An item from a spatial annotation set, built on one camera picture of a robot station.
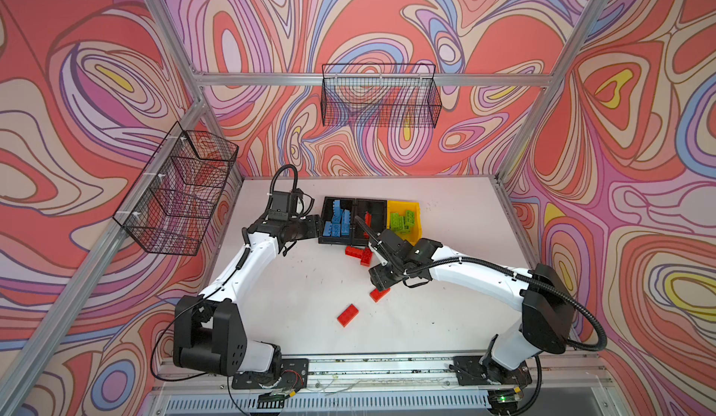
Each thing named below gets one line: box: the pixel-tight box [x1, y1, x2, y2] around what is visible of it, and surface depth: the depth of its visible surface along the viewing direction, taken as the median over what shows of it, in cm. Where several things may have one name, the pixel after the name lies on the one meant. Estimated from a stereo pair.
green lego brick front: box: [406, 209, 415, 229], surface depth 103 cm
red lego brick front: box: [337, 303, 359, 328], surface depth 84 cm
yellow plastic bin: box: [385, 199, 423, 247], surface depth 103 cm
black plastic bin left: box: [317, 196, 356, 246], surface depth 103 cm
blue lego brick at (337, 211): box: [331, 199, 342, 223], surface depth 103 cm
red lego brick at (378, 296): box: [369, 288, 392, 304], surface depth 88 cm
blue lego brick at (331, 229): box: [322, 221, 342, 238], surface depth 103 cm
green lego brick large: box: [389, 212, 405, 232], surface depth 101 cm
